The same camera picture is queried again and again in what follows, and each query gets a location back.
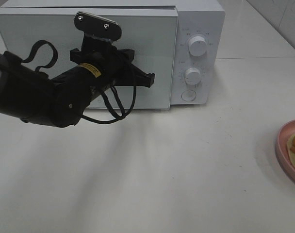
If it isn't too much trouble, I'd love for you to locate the round door release button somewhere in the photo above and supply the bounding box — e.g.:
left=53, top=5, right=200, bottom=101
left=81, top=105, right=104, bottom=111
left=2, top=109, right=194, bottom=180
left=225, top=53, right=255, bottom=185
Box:
left=181, top=90, right=196, bottom=101

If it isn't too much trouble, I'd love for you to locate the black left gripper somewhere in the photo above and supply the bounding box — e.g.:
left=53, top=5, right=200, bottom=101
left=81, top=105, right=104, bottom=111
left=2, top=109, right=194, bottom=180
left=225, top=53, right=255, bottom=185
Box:
left=72, top=11, right=128, bottom=85

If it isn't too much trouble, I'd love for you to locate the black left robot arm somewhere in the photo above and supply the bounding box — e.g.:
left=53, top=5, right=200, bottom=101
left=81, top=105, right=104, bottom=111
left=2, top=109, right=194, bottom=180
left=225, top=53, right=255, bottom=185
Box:
left=0, top=13, right=134, bottom=128

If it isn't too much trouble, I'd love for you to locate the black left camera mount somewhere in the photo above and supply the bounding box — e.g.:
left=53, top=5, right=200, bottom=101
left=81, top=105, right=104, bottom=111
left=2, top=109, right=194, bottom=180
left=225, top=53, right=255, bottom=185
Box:
left=70, top=49, right=155, bottom=88

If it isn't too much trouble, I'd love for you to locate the white microwave door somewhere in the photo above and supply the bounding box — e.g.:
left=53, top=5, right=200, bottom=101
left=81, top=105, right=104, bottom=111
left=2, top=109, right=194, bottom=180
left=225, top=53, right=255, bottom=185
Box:
left=0, top=7, right=178, bottom=109

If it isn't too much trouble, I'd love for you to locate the pink round plate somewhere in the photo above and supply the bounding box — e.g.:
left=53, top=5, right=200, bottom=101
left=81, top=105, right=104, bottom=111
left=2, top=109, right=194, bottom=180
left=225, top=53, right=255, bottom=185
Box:
left=275, top=120, right=295, bottom=183

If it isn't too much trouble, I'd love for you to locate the white microwave oven body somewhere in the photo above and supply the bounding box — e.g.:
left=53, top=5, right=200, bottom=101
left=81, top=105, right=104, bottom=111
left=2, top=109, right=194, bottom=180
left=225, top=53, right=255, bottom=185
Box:
left=0, top=0, right=225, bottom=106

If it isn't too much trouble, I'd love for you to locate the white upper power knob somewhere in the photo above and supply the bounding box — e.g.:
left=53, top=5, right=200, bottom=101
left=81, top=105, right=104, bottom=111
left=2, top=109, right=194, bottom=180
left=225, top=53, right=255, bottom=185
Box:
left=188, top=35, right=207, bottom=57

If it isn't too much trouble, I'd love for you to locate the white timer knob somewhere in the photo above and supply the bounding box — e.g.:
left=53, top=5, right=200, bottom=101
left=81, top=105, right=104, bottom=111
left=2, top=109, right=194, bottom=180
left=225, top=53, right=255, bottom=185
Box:
left=184, top=67, right=202, bottom=85

